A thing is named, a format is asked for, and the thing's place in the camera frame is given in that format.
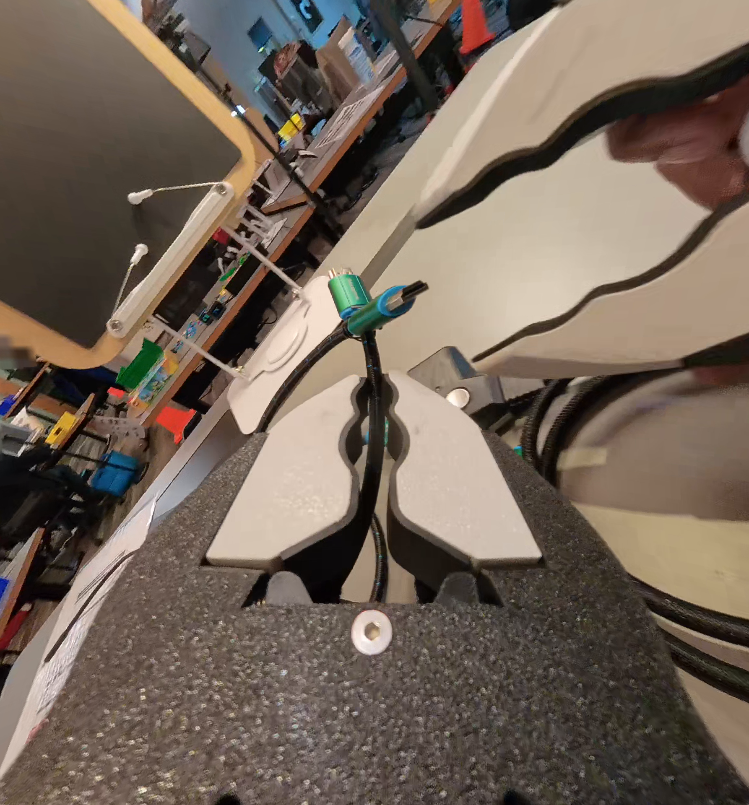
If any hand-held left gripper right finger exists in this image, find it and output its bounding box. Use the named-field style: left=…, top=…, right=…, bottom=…
left=386, top=370, right=544, bottom=574

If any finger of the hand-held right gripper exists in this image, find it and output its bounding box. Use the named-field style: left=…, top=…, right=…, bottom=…
left=471, top=181, right=749, bottom=381
left=414, top=0, right=749, bottom=230

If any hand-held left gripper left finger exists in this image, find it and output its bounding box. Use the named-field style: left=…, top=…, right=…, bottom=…
left=205, top=375, right=367, bottom=574

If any black braided cable grey plug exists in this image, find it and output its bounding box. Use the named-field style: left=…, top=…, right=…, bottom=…
left=518, top=376, right=749, bottom=713

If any black hdmi switch box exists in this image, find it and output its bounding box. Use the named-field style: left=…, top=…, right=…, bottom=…
left=408, top=346, right=506, bottom=417

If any green plug braided hdmi cable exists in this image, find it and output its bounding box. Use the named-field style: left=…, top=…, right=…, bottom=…
left=255, top=267, right=431, bottom=605

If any person's right hand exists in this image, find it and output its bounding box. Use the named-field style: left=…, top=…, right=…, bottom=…
left=606, top=60, right=749, bottom=211

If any red traffic cone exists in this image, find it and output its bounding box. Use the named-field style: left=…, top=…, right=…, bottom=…
left=156, top=405, right=200, bottom=445

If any orange traffic cone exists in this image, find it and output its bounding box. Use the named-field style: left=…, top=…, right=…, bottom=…
left=459, top=0, right=496, bottom=55

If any white stand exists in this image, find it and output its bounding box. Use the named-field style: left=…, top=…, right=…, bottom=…
left=107, top=181, right=345, bottom=436

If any blue tub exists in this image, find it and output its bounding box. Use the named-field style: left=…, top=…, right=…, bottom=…
left=89, top=450, right=141, bottom=499

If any printed paper sheet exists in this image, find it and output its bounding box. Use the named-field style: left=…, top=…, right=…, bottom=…
left=0, top=496, right=159, bottom=771

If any green plastic bin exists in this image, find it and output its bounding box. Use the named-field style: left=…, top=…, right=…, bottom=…
left=115, top=338, right=166, bottom=390

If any wood rimmed black board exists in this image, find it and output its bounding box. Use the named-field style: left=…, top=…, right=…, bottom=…
left=0, top=0, right=259, bottom=371

